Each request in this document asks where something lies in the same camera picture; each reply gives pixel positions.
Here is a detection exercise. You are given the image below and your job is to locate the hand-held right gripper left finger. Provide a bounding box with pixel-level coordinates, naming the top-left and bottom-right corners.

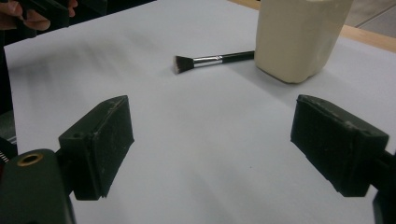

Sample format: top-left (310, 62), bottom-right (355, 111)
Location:
top-left (58, 94), bottom-right (135, 202)

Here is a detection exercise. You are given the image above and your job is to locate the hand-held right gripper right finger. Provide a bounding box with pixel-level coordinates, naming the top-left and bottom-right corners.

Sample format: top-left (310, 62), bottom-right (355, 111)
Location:
top-left (290, 94), bottom-right (390, 198)

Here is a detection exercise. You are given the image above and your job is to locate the black makeup brush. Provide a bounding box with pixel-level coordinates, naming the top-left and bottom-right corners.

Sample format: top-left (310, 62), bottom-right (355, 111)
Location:
top-left (173, 50), bottom-right (256, 76)

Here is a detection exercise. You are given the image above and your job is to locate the white table cover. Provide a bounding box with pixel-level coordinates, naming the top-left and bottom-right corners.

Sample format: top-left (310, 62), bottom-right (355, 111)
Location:
top-left (3, 0), bottom-right (396, 224)

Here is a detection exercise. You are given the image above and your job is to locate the cream plastic container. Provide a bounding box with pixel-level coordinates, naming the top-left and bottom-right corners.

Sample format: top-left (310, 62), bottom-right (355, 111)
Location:
top-left (254, 0), bottom-right (355, 85)

